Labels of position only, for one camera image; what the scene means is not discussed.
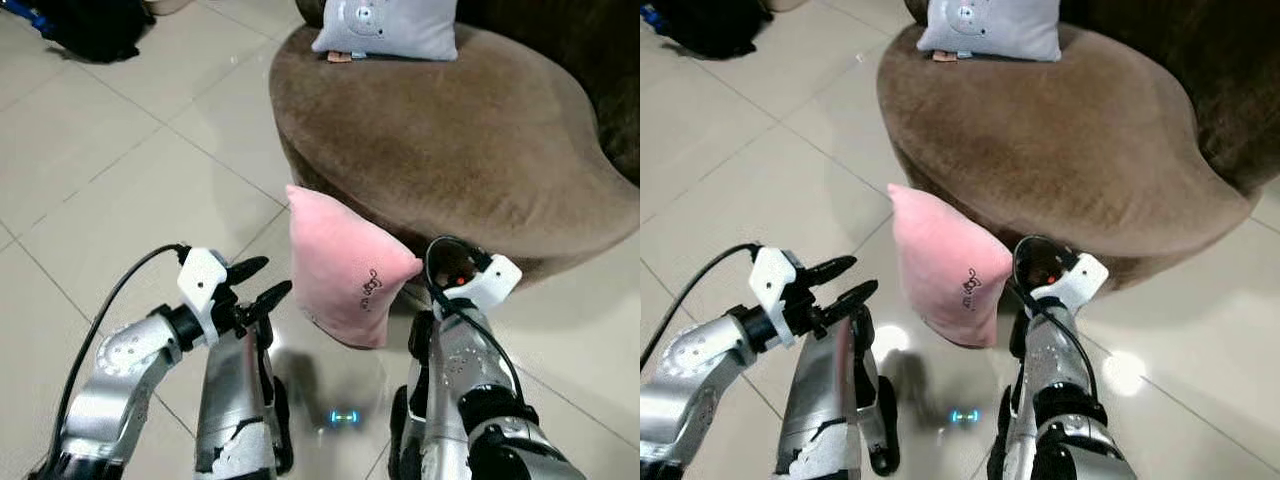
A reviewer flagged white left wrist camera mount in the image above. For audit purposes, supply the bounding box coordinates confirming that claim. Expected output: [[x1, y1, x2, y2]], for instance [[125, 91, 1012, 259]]
[[177, 247, 232, 343], [749, 245, 807, 348]]

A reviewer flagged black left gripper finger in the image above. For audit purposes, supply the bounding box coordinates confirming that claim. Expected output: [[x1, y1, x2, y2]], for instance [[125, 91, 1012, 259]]
[[226, 256, 271, 286], [805, 255, 859, 286], [244, 280, 295, 324], [825, 280, 880, 324]]

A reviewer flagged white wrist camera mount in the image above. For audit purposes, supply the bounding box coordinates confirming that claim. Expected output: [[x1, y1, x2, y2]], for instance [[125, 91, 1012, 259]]
[[749, 245, 807, 348], [177, 247, 232, 343], [452, 254, 524, 313], [1030, 252, 1110, 313]]

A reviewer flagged grey printed pillow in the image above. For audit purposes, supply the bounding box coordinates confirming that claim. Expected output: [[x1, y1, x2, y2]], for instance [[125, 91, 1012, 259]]
[[916, 0, 1064, 63], [311, 0, 460, 63]]

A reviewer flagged pink pillow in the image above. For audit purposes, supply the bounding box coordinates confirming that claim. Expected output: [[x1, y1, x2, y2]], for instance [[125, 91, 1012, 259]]
[[286, 185, 424, 349], [887, 183, 1013, 349]]

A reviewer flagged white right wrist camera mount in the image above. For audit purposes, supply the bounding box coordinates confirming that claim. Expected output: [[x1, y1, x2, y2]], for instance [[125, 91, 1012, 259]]
[[1030, 252, 1110, 313], [452, 254, 524, 313]]

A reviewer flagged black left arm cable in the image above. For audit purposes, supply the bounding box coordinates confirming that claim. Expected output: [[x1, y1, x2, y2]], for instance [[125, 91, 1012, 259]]
[[48, 242, 192, 451], [640, 242, 767, 373]]

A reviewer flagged silver robot left leg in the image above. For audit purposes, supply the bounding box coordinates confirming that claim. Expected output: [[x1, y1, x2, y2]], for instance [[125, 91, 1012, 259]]
[[774, 318, 902, 478], [193, 318, 297, 480]]

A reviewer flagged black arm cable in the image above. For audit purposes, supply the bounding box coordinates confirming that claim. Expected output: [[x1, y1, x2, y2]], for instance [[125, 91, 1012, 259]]
[[48, 242, 192, 451], [425, 280, 527, 403], [640, 242, 767, 373], [1014, 280, 1102, 403]]

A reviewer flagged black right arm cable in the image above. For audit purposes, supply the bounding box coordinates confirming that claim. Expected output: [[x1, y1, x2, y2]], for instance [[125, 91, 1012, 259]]
[[1014, 280, 1102, 403], [425, 280, 527, 403]]

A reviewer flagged brown velvet sofa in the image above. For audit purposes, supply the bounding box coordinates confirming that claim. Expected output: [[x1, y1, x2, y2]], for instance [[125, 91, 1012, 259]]
[[877, 0, 1280, 293], [269, 0, 640, 288]]

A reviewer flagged black bag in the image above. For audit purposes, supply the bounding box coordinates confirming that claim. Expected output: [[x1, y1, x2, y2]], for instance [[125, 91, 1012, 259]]
[[640, 0, 773, 60], [0, 0, 157, 64]]

